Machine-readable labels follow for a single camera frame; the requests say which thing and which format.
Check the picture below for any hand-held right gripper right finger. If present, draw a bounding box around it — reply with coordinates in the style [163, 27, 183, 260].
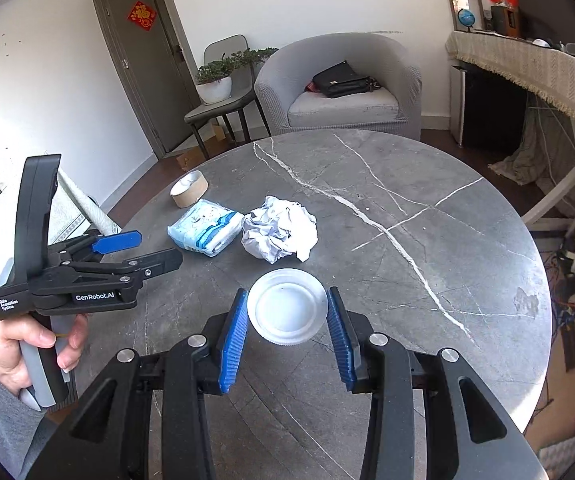
[325, 286, 551, 480]

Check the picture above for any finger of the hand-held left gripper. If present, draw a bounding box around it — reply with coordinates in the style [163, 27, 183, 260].
[32, 247, 184, 296]
[48, 230, 143, 266]

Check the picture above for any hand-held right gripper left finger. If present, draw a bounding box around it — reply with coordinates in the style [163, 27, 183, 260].
[25, 287, 251, 480]

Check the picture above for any white plastic lid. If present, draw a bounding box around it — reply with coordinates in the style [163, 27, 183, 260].
[246, 269, 328, 346]

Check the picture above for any person's left hand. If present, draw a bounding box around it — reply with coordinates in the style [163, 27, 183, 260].
[0, 312, 89, 401]

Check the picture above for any blue white tissue packet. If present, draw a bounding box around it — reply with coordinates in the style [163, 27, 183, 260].
[168, 198, 245, 257]

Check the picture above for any brown tape roll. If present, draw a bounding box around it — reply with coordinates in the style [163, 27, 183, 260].
[170, 170, 208, 209]

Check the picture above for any cardboard box on floor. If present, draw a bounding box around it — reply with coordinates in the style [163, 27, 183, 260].
[176, 125, 236, 170]

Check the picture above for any crumpled white paper ball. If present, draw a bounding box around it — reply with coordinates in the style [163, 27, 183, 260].
[241, 195, 319, 265]

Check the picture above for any grey door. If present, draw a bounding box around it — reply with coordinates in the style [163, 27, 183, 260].
[92, 0, 201, 158]

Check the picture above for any grey dining chair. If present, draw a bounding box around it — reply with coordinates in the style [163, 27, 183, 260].
[184, 35, 271, 153]

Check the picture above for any potted plant white pot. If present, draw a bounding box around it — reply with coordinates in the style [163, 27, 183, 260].
[195, 47, 279, 106]

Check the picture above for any red door decoration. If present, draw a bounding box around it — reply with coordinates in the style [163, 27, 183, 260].
[128, 1, 157, 32]

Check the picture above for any black bag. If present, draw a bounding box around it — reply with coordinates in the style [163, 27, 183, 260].
[312, 61, 381, 99]

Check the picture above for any white panel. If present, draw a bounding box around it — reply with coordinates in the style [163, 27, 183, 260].
[450, 62, 468, 148]

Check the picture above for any grey cloth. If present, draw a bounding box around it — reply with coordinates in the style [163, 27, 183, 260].
[490, 110, 568, 186]

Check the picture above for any grey armchair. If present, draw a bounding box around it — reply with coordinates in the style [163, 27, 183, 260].
[254, 33, 422, 142]

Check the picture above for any beige lace cloth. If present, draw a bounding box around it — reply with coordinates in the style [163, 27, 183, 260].
[445, 30, 575, 148]

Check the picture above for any brown wooden box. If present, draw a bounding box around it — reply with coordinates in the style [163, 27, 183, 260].
[491, 5, 521, 37]

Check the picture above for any framed picture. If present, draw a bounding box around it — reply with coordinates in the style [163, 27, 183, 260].
[446, 0, 483, 33]

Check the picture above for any black monitor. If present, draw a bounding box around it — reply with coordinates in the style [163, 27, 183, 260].
[514, 0, 575, 48]

